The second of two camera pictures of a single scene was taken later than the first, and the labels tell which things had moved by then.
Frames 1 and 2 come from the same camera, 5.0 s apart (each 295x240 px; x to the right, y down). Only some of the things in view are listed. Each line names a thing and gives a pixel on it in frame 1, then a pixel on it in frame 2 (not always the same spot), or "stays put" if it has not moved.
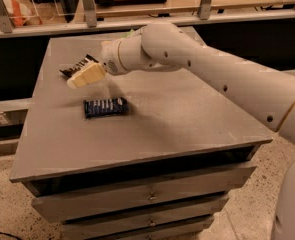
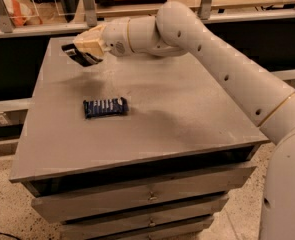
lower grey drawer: [183, 232] stays put
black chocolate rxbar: [68, 71] → [84, 59]
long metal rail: [54, 29] stays put
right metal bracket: [204, 10] stays put
